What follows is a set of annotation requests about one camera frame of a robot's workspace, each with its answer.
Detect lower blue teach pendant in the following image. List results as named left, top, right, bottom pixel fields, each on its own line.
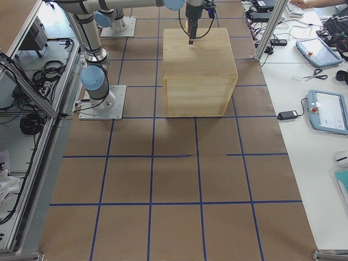
left=307, top=90, right=347, bottom=135

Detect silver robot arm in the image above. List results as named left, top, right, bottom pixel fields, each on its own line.
left=56, top=0, right=215, bottom=119

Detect light wooden drawer cabinet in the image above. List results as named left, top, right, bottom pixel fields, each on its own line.
left=163, top=28, right=238, bottom=117

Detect black power adapter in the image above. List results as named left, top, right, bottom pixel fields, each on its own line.
left=277, top=110, right=299, bottom=121

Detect upper blue teach pendant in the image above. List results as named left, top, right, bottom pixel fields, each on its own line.
left=296, top=38, right=343, bottom=67

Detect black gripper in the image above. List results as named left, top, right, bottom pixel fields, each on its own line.
left=185, top=0, right=215, bottom=45

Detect aluminium frame post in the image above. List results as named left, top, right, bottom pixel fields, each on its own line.
left=254, top=0, right=288, bottom=61

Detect coiled black cable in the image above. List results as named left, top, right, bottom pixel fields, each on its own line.
left=20, top=112, right=45, bottom=136

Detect black handled scissors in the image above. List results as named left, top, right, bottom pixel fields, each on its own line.
left=302, top=69, right=328, bottom=81

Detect blue teach pendant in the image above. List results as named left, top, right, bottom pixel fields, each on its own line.
left=296, top=38, right=343, bottom=67
left=307, top=90, right=347, bottom=135

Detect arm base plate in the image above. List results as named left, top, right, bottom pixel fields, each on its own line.
left=101, top=16, right=136, bottom=38
left=78, top=85, right=126, bottom=120

